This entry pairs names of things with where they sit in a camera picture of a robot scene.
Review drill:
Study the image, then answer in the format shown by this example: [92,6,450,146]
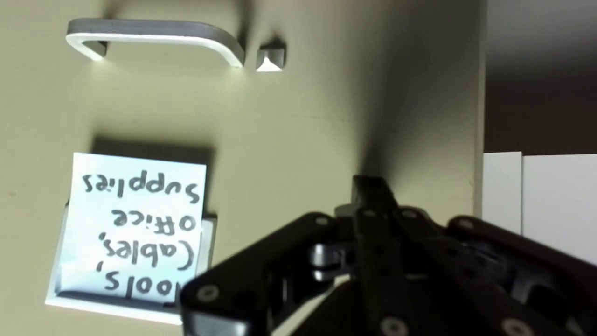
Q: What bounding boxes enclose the handwritten white paper label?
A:
[55,151,210,306]

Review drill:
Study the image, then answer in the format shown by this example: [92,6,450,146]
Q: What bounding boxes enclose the silver drawer lock button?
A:
[254,39,288,75]

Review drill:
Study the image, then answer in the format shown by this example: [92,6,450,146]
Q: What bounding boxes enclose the white panel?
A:
[484,149,597,267]

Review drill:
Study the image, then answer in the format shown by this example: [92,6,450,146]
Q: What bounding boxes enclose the silver drawer handle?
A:
[64,17,249,71]

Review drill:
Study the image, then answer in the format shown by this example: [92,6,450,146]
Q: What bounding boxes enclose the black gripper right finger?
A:
[374,175,597,336]

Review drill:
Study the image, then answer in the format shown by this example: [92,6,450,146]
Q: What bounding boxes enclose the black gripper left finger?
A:
[178,175,394,336]

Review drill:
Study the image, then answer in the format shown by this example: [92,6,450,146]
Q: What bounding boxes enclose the beige cabinet drawer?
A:
[0,0,487,336]

